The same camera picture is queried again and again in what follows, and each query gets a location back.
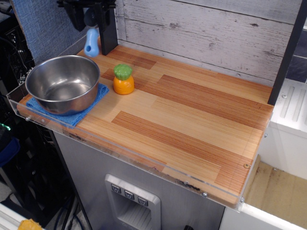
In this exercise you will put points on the white toy sink unit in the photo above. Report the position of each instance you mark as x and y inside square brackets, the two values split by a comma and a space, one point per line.
[276, 194]

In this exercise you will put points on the silver dispenser panel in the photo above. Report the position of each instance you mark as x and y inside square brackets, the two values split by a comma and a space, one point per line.
[134, 208]

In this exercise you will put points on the blue fabric panel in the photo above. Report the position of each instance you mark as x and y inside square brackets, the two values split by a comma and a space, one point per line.
[47, 29]

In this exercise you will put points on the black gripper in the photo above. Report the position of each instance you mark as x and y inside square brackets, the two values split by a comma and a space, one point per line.
[76, 14]

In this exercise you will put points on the yellow object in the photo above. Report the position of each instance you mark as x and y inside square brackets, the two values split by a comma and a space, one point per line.
[29, 224]

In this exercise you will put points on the black right post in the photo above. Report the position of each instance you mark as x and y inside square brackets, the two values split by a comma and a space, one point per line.
[290, 49]

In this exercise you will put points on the stainless steel bowl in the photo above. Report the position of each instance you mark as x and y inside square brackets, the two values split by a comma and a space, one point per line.
[64, 85]

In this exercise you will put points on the grey toy fridge cabinet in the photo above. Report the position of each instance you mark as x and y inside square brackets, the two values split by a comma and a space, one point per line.
[181, 206]

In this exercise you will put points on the orange toy carrot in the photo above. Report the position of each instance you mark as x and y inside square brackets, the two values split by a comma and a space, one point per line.
[123, 82]

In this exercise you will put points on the blue handled grey spoon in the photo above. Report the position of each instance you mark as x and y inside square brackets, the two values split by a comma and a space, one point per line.
[91, 48]

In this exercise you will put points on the blue cloth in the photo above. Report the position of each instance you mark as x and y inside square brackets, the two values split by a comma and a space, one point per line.
[68, 120]

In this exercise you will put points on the clear acrylic edge guard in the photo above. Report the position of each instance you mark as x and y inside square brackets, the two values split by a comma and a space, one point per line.
[203, 138]

